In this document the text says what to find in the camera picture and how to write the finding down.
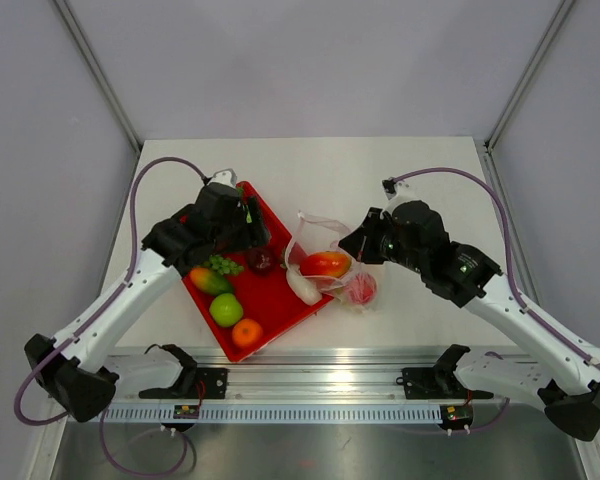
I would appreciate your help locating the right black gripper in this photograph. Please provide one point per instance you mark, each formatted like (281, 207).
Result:
(362, 242)

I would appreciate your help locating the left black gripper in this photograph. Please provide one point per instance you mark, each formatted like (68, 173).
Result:
(254, 234)

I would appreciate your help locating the dark red plum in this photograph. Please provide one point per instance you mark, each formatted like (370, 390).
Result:
(260, 260)

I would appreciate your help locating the clear zip top bag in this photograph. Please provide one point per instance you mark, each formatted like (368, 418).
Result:
(317, 234)

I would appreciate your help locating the red apple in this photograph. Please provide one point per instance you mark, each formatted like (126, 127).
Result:
(361, 289)

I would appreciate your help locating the white radish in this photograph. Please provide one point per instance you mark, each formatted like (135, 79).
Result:
(303, 288)

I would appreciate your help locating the green apple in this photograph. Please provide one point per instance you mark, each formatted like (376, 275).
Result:
(226, 310)

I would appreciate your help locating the red orange mango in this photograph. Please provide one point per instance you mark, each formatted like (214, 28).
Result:
(327, 263)

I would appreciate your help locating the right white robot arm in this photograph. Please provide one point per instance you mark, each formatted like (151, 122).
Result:
(564, 381)

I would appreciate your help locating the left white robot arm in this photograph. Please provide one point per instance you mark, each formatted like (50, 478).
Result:
(69, 365)

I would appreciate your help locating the green grapes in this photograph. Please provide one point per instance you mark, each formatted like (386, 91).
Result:
(223, 265)

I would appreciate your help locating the red plastic tray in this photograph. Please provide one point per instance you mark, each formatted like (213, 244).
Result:
(268, 300)

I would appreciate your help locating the yellow green mango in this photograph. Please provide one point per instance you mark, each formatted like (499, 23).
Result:
(210, 282)

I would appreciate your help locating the orange fruit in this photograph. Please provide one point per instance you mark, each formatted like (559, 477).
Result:
(246, 332)

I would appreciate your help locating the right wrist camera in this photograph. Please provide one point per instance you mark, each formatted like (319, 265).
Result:
(398, 190)

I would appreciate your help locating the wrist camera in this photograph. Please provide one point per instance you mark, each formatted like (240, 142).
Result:
(226, 177)
(398, 190)

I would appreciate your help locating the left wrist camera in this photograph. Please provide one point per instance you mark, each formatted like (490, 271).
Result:
(226, 177)

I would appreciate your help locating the aluminium mounting rail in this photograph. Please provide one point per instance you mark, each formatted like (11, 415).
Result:
(309, 376)

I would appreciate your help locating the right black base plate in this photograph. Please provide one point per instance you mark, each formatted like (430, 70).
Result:
(420, 382)

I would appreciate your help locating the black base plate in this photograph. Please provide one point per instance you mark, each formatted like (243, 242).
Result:
(420, 382)
(193, 381)

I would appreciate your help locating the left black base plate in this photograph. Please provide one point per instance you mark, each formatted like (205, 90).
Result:
(193, 381)

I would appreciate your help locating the white slotted cable duct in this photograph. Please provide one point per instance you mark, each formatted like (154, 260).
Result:
(220, 413)

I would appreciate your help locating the right aluminium frame post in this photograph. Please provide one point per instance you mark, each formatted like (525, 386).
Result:
(530, 72)

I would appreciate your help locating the aluminium frame post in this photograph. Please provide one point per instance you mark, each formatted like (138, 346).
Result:
(530, 72)
(86, 52)

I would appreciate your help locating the left aluminium frame post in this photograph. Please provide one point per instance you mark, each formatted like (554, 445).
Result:
(86, 52)

